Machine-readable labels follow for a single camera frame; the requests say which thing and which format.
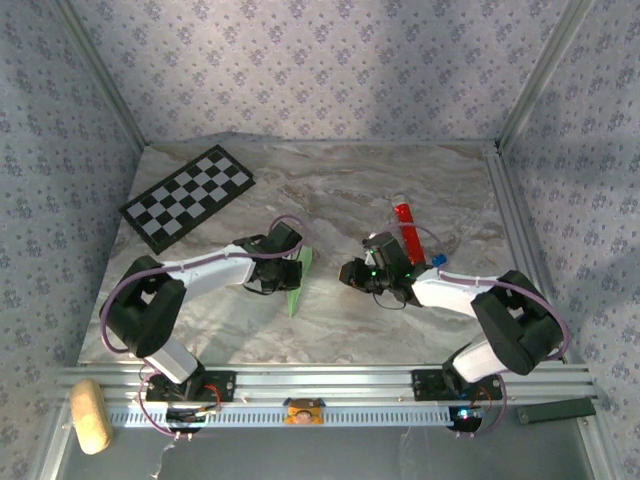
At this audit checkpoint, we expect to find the light green paper sheet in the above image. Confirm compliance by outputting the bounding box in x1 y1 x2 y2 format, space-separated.
285 244 315 320

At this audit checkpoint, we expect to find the red glitter tube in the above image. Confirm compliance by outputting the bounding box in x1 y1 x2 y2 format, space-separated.
391 193 425 266

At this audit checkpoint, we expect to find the black and white checkerboard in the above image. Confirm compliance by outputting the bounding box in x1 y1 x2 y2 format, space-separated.
118 144 258 256

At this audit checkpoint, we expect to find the orange cartoon figure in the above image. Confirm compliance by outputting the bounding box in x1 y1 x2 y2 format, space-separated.
282 397 326 427

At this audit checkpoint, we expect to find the flat black bar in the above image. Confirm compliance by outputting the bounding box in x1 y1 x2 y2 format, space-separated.
515 397 598 426

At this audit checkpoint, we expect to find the tan cork block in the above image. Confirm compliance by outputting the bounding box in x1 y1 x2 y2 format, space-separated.
68 378 113 456

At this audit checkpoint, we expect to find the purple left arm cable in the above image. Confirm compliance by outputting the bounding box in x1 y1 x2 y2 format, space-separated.
99 213 309 441

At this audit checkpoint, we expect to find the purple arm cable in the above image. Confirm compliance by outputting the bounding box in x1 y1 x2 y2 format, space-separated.
367 223 571 440
99 213 309 441

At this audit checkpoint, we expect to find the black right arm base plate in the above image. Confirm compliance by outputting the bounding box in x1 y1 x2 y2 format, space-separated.
410 368 504 403

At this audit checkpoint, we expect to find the long aluminium mounting rail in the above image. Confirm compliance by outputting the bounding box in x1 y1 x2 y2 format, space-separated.
54 363 599 406

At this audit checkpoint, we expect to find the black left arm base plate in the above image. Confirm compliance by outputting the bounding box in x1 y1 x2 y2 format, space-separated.
144 369 237 404

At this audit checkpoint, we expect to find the aluminium side rail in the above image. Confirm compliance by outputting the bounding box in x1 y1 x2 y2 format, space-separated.
483 152 571 366

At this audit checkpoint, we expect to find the white slotted cable duct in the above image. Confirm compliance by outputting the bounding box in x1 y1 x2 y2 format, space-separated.
107 405 454 429

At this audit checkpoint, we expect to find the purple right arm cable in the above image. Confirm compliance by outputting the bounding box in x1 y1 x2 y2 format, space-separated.
367 223 571 440

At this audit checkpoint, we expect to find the aluminium frame post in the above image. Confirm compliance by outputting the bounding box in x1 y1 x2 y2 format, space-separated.
49 0 151 149
497 0 599 151

